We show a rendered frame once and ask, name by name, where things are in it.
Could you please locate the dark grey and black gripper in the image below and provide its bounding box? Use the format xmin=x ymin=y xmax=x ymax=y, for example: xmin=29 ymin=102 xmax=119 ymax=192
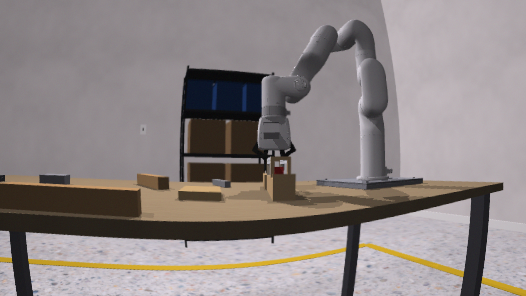
xmin=252 ymin=115 xmax=296 ymax=173

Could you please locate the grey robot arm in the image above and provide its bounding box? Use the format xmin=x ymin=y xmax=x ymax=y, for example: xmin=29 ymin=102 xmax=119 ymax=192
xmin=262 ymin=20 xmax=393 ymax=180

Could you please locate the brown wooden bar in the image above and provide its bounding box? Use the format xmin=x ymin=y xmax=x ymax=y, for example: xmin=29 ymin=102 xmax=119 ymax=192
xmin=137 ymin=174 xmax=169 ymax=190
xmin=0 ymin=182 xmax=142 ymax=217

